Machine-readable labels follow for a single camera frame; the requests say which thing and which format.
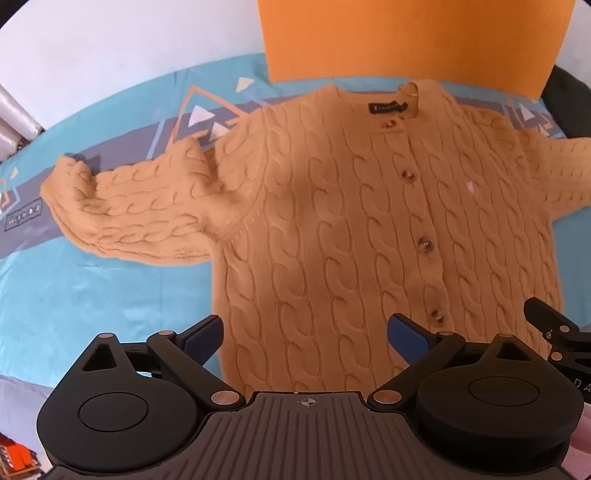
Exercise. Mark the orange headboard panel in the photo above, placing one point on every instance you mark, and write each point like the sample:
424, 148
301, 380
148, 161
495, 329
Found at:
406, 37

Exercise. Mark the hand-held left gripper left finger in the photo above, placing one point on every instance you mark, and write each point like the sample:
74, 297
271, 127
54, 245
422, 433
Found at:
205, 337

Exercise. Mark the pink cloth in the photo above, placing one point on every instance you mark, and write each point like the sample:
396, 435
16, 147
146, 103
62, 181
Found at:
581, 443

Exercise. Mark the pale curtain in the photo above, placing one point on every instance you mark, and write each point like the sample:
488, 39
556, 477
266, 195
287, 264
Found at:
16, 122

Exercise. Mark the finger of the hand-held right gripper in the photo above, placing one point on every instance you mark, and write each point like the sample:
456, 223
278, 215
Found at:
561, 330

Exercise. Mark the black cloth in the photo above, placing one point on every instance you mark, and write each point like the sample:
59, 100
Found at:
568, 106

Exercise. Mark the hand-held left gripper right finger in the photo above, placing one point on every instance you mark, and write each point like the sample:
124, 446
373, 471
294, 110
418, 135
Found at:
406, 339

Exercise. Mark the teal grey printed bed sheet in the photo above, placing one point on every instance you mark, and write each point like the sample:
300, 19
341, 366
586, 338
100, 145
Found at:
115, 295

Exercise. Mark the orange patterned object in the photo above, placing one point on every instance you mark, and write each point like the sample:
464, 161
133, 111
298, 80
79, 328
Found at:
16, 457

